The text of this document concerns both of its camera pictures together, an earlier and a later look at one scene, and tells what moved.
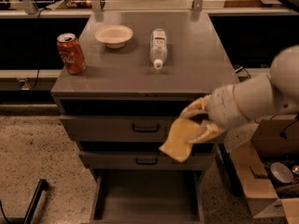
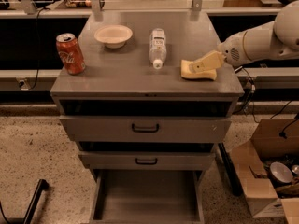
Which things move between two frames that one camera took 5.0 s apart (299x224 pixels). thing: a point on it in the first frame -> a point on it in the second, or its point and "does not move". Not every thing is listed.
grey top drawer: [119, 128] does not move
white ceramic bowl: [114, 36] does not move
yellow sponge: [176, 146] -> [186, 73]
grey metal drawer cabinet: [126, 77] does not move
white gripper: [224, 105] -> [231, 51]
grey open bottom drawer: [148, 196] does not move
